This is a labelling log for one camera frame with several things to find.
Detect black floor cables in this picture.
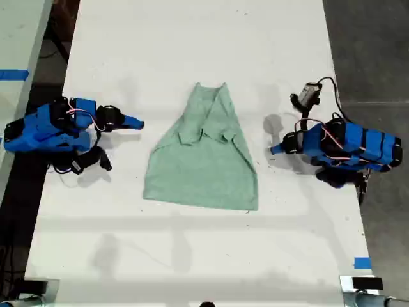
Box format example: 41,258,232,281
0,244,25,300

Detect long blue tape strip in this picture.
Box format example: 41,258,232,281
0,68,30,81

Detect black camera cable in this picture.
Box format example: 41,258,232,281
314,75,351,124
47,161,77,176

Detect silver metal bracket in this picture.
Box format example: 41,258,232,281
339,274,409,307
0,278,61,307

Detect pale green T-shirt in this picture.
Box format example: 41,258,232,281
142,81,259,212

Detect black camera stalk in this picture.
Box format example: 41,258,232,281
295,107,313,134

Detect black table clamp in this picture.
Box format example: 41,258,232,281
356,169,371,205

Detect short blue tape piece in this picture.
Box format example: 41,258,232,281
353,256,373,270

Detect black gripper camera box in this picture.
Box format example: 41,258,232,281
70,147,113,176
289,82,322,113

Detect small black box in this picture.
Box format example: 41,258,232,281
22,279,49,294
351,277,383,290

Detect pale side table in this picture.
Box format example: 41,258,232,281
0,0,54,199

